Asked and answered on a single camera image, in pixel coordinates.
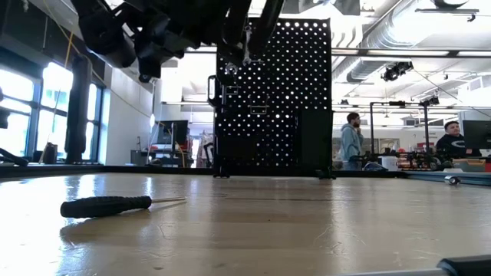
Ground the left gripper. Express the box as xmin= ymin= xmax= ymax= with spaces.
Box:
xmin=133 ymin=0 xmax=287 ymax=83

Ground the small black-handled screwdriver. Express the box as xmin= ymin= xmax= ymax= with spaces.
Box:
xmin=60 ymin=195 xmax=188 ymax=219

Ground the ceiling light strip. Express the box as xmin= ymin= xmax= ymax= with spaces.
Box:
xmin=331 ymin=48 xmax=491 ymax=58
xmin=183 ymin=44 xmax=218 ymax=54

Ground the black metal pegboard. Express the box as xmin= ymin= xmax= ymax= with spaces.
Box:
xmin=213 ymin=17 xmax=334 ymax=178

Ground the black pegboard tool rack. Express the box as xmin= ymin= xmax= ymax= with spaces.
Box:
xmin=213 ymin=132 xmax=265 ymax=178

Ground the black computer monitor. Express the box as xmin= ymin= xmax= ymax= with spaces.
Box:
xmin=462 ymin=120 xmax=491 ymax=150
xmin=157 ymin=120 xmax=189 ymax=146

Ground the person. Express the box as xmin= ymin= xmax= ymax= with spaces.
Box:
xmin=340 ymin=112 xmax=364 ymax=172
xmin=435 ymin=120 xmax=483 ymax=159

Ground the white box with logo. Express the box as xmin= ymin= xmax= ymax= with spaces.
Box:
xmin=377 ymin=155 xmax=400 ymax=172

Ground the black vertical pillar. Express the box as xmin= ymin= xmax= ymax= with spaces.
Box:
xmin=64 ymin=55 xmax=94 ymax=165

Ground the large window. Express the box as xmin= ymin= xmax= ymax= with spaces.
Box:
xmin=0 ymin=61 xmax=104 ymax=164

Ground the tan storage box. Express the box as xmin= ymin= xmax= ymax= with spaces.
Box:
xmin=452 ymin=158 xmax=487 ymax=173

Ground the wire loop pegboard bracket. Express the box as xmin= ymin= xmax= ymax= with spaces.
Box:
xmin=248 ymin=91 xmax=270 ymax=115
xmin=219 ymin=76 xmax=241 ymax=96

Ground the black ceiling camera cluster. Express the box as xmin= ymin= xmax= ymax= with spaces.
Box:
xmin=381 ymin=61 xmax=415 ymax=83

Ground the black aluminium table frame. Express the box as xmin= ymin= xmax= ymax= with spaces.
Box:
xmin=0 ymin=163 xmax=491 ymax=186

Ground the black tubular rig frame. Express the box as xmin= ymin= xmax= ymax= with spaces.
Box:
xmin=369 ymin=94 xmax=441 ymax=158

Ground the large black-handled screwdriver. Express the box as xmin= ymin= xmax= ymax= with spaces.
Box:
xmin=341 ymin=255 xmax=491 ymax=276

